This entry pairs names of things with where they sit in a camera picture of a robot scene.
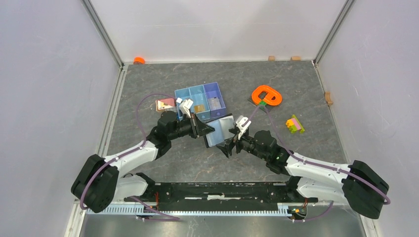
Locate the black card holder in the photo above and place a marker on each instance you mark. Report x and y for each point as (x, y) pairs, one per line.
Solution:
(219, 130)

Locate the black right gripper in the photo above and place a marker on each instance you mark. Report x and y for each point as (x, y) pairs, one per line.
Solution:
(227, 146)

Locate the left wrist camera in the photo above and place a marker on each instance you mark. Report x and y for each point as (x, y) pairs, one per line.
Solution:
(184, 106)

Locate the orange oval ring toy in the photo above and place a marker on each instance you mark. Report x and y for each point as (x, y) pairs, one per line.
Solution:
(267, 95)

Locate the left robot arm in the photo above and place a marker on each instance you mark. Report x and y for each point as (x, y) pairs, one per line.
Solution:
(103, 180)

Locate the orange round cap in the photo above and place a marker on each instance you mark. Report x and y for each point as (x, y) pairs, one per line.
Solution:
(138, 60)

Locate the blue three-compartment tray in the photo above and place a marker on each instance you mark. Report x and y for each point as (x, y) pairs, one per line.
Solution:
(200, 94)

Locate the wooden arch piece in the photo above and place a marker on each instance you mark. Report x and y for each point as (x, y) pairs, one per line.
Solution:
(328, 98)

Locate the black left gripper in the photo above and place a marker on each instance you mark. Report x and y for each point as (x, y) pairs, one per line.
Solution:
(198, 127)

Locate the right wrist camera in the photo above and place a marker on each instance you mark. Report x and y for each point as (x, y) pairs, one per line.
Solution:
(242, 123)

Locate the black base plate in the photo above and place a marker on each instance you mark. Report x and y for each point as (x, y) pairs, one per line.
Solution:
(222, 196)

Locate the multicolour brick stack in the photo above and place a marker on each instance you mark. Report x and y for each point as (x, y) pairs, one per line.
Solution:
(294, 125)

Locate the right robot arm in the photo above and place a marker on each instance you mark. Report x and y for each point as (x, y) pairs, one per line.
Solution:
(356, 184)

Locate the pink and orange block toy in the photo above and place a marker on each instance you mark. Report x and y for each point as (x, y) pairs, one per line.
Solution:
(166, 104)

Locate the yellow card in tray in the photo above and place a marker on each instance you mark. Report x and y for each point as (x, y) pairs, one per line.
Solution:
(199, 108)

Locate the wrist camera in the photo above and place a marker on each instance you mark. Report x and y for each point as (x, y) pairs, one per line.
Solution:
(242, 123)
(184, 106)

